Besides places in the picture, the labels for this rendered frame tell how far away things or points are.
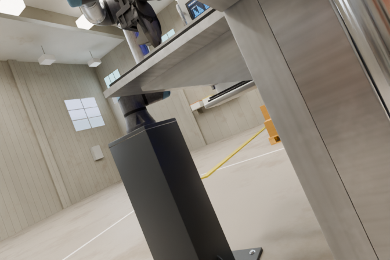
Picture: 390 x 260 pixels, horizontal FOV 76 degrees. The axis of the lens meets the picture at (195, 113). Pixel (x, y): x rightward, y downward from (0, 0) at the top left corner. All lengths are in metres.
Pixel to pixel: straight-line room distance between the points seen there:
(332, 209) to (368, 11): 0.35
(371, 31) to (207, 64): 0.44
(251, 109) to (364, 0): 9.60
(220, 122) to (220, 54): 9.71
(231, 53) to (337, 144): 0.29
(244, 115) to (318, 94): 9.47
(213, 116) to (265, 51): 9.93
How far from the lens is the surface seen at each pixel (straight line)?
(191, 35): 0.55
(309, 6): 0.46
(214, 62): 0.61
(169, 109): 11.41
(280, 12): 0.47
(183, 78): 0.65
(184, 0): 1.79
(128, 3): 0.77
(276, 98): 0.46
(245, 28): 0.48
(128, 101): 1.21
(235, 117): 10.03
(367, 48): 0.24
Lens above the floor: 0.68
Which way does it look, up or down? 4 degrees up
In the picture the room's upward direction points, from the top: 23 degrees counter-clockwise
